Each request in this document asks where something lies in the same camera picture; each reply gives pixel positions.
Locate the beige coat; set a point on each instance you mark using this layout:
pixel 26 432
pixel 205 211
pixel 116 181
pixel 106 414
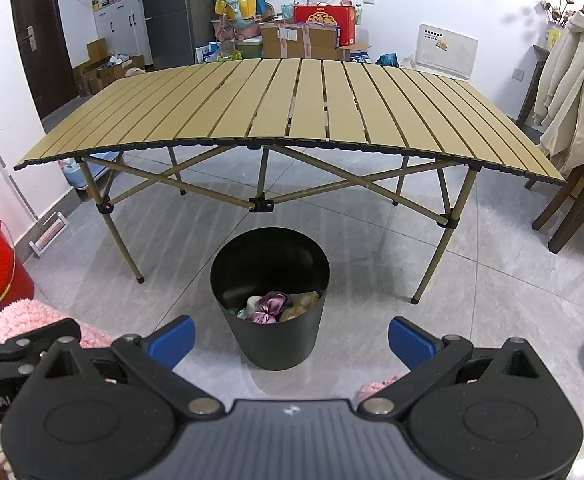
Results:
pixel 577 85

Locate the pink fluffy fabric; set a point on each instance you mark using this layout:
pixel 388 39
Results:
pixel 377 387
pixel 36 315

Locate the dark wooden chair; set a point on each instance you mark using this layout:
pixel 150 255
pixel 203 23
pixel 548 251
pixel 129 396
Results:
pixel 572 210

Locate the green storage box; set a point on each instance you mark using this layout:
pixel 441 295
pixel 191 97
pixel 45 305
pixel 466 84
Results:
pixel 249 48

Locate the large taped cardboard box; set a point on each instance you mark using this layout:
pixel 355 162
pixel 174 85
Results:
pixel 302 42

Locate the dark brown door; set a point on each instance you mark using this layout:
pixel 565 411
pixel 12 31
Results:
pixel 36 35

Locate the grey refrigerator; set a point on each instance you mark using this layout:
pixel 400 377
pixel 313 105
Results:
pixel 176 15

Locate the tan slatted folding table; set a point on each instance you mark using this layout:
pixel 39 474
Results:
pixel 272 105

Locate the pile of small cardboard boxes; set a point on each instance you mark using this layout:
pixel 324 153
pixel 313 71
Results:
pixel 101 72

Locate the black round bin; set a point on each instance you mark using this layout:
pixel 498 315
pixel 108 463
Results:
pixel 277 340

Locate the dried flowers in vase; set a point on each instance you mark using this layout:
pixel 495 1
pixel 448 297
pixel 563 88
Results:
pixel 562 5

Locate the dark wooden side table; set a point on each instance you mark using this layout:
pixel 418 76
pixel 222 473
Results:
pixel 529 90

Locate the pink satin scrunchie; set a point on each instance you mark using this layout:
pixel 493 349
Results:
pixel 268 310

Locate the white and yellow plush toy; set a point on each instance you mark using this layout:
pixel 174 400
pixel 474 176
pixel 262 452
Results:
pixel 302 306

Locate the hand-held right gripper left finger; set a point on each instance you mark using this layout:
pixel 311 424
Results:
pixel 174 340

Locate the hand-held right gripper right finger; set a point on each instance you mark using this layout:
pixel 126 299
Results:
pixel 412 340

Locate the blue plastic bag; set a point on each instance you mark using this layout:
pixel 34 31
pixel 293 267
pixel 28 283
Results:
pixel 388 60

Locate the white wall socket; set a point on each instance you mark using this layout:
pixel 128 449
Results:
pixel 520 74

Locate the white round sponge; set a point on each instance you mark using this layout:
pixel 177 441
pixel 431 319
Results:
pixel 253 305

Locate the red gift box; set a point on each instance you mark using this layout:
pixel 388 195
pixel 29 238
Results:
pixel 324 22

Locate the blue pet feeder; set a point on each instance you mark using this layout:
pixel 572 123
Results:
pixel 79 175

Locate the white cabinet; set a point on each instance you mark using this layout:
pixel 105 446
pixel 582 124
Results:
pixel 121 30

